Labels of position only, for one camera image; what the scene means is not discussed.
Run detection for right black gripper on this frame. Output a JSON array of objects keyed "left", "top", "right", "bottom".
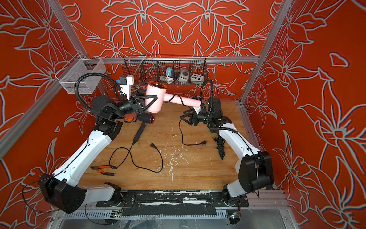
[{"left": 180, "top": 109, "right": 214, "bottom": 128}]

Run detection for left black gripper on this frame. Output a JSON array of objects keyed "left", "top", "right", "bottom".
[{"left": 112, "top": 90, "right": 158, "bottom": 122}]

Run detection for pink hair dryer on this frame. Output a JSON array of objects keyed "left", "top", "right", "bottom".
[{"left": 145, "top": 81, "right": 201, "bottom": 112}]

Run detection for dark green hair dryer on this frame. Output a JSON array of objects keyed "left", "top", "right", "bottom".
[{"left": 213, "top": 136, "right": 226, "bottom": 160}]

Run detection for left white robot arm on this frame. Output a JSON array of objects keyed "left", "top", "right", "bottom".
[{"left": 38, "top": 73, "right": 163, "bottom": 213}]

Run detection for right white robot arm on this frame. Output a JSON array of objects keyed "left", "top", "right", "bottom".
[{"left": 178, "top": 95, "right": 274, "bottom": 204}]

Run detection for black magenta hair dryer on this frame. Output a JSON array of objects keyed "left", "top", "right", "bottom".
[{"left": 132, "top": 113, "right": 155, "bottom": 145}]

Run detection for orange plastic tool case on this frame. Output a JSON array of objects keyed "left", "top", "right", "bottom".
[{"left": 123, "top": 112, "right": 138, "bottom": 123}]

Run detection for blue white small box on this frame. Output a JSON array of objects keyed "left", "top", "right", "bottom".
[{"left": 165, "top": 68, "right": 173, "bottom": 79}]

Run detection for white round socket adapter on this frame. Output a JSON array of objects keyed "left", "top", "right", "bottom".
[{"left": 177, "top": 69, "right": 190, "bottom": 83}]

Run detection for white power strip cube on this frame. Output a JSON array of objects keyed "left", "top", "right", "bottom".
[{"left": 190, "top": 73, "right": 204, "bottom": 84}]

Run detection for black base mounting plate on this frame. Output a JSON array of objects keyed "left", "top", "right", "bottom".
[{"left": 96, "top": 190, "right": 249, "bottom": 219}]

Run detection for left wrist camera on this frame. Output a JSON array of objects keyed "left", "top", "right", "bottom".
[{"left": 119, "top": 75, "right": 134, "bottom": 100}]

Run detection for black wire wall basket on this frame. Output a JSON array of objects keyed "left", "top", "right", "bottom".
[{"left": 123, "top": 54, "right": 208, "bottom": 86}]

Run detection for black dryer power cord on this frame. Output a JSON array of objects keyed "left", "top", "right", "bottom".
[{"left": 108, "top": 142, "right": 164, "bottom": 173}]

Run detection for aluminium frame rail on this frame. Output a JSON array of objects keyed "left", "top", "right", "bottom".
[{"left": 85, "top": 56, "right": 259, "bottom": 64}]

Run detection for white mesh wall basket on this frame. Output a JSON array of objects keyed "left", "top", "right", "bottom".
[{"left": 55, "top": 58, "right": 107, "bottom": 95}]

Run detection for orange handled pliers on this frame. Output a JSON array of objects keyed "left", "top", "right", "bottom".
[{"left": 89, "top": 165, "right": 115, "bottom": 176}]

